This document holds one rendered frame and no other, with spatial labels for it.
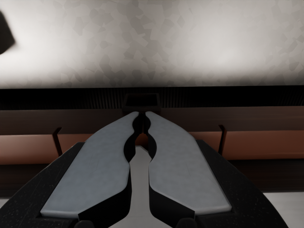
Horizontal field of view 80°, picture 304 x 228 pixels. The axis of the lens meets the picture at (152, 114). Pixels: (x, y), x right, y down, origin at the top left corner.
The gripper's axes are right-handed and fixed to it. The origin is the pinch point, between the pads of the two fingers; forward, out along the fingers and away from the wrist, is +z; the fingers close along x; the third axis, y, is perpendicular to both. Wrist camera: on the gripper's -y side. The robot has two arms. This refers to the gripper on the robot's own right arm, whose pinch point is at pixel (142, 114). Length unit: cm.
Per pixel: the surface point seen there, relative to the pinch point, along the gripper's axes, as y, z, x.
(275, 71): 2.2, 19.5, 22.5
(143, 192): 8.6, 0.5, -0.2
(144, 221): 13.1, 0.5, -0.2
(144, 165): 5.2, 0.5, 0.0
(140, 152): 3.8, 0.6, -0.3
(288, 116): 4.7, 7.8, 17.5
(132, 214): 11.8, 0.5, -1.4
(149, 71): 1.9, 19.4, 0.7
